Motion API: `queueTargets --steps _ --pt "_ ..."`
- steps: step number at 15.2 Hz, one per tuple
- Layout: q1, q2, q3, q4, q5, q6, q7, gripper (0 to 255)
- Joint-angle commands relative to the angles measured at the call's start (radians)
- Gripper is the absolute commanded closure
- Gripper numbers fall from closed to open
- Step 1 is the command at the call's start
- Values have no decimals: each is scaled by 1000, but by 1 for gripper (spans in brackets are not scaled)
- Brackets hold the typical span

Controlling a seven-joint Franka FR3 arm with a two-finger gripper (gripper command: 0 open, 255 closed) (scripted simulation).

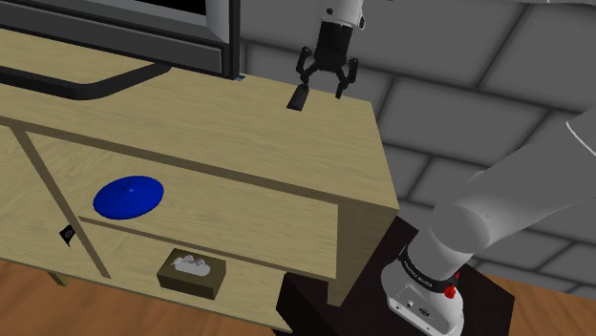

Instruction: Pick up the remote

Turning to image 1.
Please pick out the black flat television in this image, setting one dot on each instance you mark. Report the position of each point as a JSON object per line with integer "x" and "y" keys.
{"x": 116, "y": 28}

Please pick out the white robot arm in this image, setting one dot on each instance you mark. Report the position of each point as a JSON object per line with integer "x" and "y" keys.
{"x": 465, "y": 223}

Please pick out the small black oblong object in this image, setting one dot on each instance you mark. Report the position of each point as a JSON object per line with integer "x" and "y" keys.
{"x": 298, "y": 98}

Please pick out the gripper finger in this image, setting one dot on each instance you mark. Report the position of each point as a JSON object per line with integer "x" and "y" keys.
{"x": 305, "y": 67}
{"x": 348, "y": 77}

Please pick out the brown tissue box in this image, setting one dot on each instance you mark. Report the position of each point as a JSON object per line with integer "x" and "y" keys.
{"x": 186, "y": 279}

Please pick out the dark robot stand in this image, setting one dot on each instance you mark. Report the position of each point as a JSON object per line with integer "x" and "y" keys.
{"x": 358, "y": 302}

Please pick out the blue round plate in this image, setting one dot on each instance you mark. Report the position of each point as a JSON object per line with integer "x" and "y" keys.
{"x": 128, "y": 197}

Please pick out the small black square object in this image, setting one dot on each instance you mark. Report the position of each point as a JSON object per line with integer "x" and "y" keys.
{"x": 68, "y": 235}

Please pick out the wooden television cabinet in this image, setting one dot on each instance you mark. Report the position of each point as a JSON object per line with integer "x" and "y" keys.
{"x": 223, "y": 139}

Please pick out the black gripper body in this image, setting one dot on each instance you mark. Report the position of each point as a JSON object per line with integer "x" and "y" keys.
{"x": 333, "y": 46}

